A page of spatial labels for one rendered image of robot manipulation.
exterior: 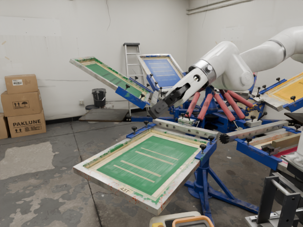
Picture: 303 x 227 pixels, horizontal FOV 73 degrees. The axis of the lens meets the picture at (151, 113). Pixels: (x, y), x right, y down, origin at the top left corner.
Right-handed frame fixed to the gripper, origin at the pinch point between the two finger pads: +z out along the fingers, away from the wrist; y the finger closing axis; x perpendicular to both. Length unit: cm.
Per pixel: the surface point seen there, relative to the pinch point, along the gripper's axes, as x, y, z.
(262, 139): -68, 88, -67
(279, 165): -72, 58, -48
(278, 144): -68, 70, -63
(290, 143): -76, 74, -73
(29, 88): 183, 352, 91
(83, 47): 207, 390, -42
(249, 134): -60, 93, -63
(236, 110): -46, 119, -82
